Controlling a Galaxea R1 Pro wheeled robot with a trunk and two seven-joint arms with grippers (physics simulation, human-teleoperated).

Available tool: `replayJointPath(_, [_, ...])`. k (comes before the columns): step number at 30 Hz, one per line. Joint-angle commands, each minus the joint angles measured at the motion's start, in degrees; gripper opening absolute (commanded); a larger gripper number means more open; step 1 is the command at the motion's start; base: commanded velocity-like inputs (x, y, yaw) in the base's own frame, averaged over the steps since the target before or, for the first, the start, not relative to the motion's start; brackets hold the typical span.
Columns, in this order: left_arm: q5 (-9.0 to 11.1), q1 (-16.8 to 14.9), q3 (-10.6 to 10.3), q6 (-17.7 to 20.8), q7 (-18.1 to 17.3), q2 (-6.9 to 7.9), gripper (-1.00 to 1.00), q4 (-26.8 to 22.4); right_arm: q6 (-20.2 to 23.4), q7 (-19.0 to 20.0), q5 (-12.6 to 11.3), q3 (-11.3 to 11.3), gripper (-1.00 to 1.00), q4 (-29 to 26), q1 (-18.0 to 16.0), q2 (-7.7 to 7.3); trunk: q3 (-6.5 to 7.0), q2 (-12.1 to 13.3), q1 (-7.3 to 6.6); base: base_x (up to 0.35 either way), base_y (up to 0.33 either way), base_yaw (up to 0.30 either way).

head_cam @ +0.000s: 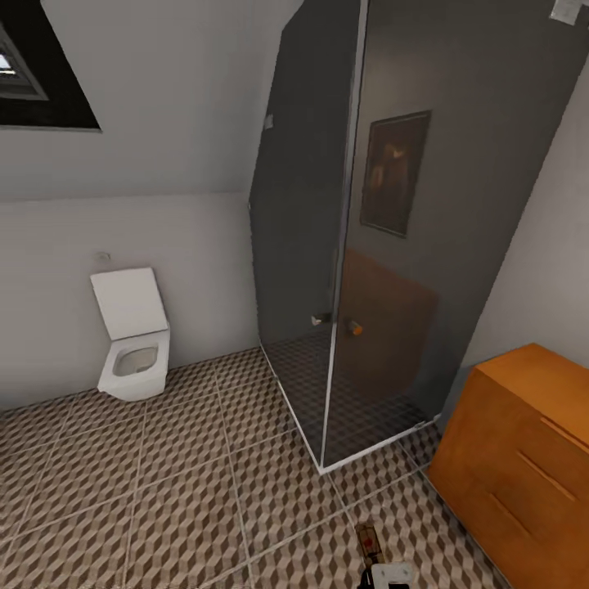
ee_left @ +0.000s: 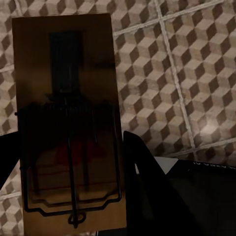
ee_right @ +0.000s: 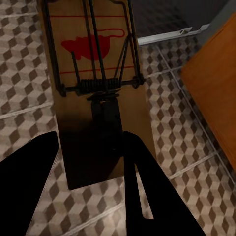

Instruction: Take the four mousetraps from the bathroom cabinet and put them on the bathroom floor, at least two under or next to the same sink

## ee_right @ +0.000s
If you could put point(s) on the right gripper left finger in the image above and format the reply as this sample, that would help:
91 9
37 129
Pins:
22 178

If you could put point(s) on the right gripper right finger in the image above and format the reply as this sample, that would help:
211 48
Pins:
171 216

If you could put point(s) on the shower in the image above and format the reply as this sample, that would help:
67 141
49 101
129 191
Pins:
163 36

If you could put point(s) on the door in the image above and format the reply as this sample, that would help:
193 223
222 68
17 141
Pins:
154 17

